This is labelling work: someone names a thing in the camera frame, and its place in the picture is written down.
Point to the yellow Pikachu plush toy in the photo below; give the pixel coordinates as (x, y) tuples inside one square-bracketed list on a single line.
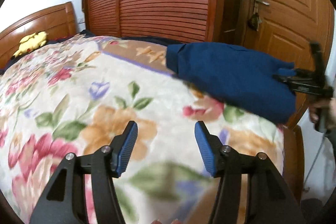
[(31, 42)]

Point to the metal door handle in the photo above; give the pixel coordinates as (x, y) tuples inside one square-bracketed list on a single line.
[(255, 20)]

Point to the wooden room door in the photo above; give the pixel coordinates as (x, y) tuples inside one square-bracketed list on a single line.
[(287, 28)]

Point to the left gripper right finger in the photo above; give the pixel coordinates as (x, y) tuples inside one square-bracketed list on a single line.
[(269, 199)]

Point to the navy blue suit jacket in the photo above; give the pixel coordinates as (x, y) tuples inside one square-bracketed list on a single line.
[(235, 75)]

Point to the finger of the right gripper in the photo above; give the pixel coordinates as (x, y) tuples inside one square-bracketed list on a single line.
[(286, 72), (283, 79)]

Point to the floral bed blanket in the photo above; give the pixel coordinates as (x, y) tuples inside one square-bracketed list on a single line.
[(76, 96)]

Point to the wooden bed headboard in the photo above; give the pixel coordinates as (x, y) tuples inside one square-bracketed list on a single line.
[(58, 21)]

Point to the person's right hand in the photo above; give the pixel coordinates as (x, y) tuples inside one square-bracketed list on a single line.
[(323, 108)]

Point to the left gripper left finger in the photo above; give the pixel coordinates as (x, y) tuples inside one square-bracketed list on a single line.
[(63, 198)]

